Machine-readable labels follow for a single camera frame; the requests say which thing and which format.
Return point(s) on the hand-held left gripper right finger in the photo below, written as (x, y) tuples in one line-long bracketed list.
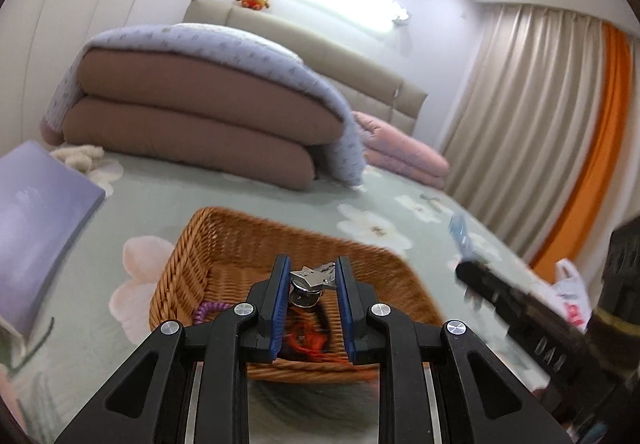
[(347, 309)]

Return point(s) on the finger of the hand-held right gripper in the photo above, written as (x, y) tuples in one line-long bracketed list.
[(462, 236), (515, 304)]

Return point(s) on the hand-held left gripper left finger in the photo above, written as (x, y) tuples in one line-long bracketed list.
[(280, 309)]

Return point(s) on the brown wicker basket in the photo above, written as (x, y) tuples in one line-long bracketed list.
[(225, 244)]

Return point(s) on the white plastic bag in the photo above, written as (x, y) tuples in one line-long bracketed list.
[(565, 289)]

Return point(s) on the folded pink blanket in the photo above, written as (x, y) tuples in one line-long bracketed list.
[(400, 154)]

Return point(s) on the orange curtain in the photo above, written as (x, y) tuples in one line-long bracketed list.
[(595, 164)]

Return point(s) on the beige curtain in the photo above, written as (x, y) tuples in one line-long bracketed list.
[(525, 124), (634, 124)]

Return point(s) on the green floral bedsheet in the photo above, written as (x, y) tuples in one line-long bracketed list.
[(150, 189)]

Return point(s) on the folded brown and lavender quilt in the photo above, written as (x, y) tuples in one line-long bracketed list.
[(200, 94)]

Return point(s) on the beige padded headboard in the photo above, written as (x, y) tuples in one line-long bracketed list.
[(320, 44)]

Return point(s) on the white plush toy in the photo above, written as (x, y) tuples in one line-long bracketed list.
[(77, 157)]

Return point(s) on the purple book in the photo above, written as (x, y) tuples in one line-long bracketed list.
[(35, 224)]

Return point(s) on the orange plush toy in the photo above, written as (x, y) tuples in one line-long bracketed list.
[(254, 0)]

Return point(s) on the white wardrobe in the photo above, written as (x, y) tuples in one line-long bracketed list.
[(75, 49)]

